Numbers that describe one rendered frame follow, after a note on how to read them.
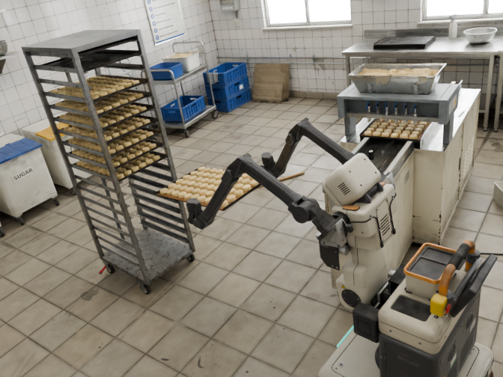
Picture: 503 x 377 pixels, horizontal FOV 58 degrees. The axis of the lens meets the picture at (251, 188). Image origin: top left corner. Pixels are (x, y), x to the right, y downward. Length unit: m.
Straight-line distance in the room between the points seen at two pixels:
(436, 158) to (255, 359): 1.71
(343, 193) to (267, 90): 5.39
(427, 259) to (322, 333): 1.14
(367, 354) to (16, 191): 3.79
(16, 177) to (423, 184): 3.77
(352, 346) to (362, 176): 0.99
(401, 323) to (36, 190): 4.10
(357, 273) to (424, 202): 1.37
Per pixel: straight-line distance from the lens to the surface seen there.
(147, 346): 3.21
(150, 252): 3.77
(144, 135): 3.21
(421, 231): 3.52
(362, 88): 3.26
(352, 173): 1.92
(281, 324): 3.10
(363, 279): 2.14
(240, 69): 7.23
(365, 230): 1.93
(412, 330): 1.94
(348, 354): 2.52
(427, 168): 3.26
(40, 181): 5.23
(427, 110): 3.19
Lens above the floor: 2.17
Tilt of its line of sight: 28 degrees down
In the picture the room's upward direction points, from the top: 10 degrees counter-clockwise
